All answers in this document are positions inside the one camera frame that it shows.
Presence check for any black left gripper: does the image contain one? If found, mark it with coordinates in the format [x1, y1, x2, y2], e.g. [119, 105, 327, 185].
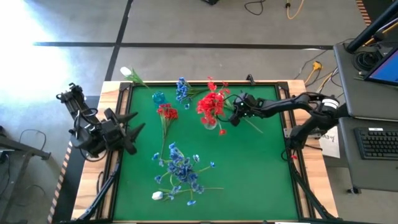
[99, 107, 147, 156]

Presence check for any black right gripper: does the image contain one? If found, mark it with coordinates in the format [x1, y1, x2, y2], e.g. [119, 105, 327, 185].
[229, 92, 265, 127]

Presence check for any clear glass vase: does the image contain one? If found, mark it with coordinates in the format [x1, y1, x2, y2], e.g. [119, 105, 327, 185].
[203, 119, 218, 131]

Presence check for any red artificial flower bunch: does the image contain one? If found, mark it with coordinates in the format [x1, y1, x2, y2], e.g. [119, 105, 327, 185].
[157, 103, 180, 159]
[195, 93, 223, 128]
[206, 76, 264, 134]

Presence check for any white artificial tulip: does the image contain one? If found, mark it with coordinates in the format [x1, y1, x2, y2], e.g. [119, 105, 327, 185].
[120, 66, 149, 89]
[151, 186, 224, 202]

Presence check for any blue glass vase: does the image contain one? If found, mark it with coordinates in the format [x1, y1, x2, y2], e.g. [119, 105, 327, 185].
[152, 91, 167, 106]

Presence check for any green table mat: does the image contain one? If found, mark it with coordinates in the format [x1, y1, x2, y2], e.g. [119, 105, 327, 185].
[113, 85, 299, 222]

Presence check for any yellow extension plug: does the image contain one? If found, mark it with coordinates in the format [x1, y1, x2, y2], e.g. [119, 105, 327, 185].
[303, 60, 324, 85]

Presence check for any white paper sheet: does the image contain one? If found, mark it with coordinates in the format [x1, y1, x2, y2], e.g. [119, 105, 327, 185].
[319, 128, 341, 159]

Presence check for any grey metal stand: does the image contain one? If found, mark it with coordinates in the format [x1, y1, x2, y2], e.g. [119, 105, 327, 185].
[0, 126, 52, 223]

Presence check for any computer desk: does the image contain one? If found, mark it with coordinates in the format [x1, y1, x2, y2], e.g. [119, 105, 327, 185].
[333, 40, 398, 194]

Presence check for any black keyboard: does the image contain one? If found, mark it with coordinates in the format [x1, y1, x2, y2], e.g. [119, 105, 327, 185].
[354, 127, 398, 160]

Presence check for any laptop screen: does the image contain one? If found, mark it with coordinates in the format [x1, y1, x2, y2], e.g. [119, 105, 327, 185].
[364, 46, 398, 87]

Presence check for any black pole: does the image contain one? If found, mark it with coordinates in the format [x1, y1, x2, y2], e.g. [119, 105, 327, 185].
[345, 0, 398, 54]

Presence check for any black floor cable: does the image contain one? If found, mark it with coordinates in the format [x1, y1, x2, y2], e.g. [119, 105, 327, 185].
[244, 0, 267, 16]

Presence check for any yellow cable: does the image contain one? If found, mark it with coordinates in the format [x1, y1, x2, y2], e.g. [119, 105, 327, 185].
[285, 0, 305, 20]

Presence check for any black cable coil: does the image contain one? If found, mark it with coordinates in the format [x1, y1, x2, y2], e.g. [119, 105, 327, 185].
[351, 49, 379, 71]

